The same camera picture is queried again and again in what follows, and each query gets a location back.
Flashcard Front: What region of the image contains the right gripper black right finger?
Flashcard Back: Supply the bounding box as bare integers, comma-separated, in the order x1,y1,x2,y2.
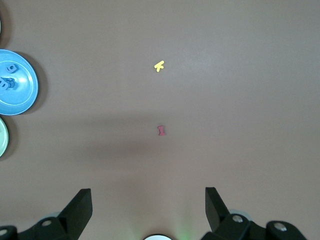
200,187,308,240

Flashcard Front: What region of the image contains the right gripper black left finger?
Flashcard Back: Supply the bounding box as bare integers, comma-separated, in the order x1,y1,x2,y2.
0,189,94,240

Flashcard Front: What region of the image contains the blue letter E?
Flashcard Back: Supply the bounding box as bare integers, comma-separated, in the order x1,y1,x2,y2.
0,76,12,90

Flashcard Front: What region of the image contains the green plate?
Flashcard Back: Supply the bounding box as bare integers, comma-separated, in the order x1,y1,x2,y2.
0,116,10,158

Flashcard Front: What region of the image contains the brown table cover sheet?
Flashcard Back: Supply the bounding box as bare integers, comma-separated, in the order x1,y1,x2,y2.
0,0,320,240

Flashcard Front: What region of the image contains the blue plate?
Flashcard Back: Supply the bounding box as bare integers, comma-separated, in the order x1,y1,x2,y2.
0,48,39,116

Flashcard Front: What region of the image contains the yellow letter K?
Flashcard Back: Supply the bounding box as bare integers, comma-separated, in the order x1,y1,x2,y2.
153,60,166,73

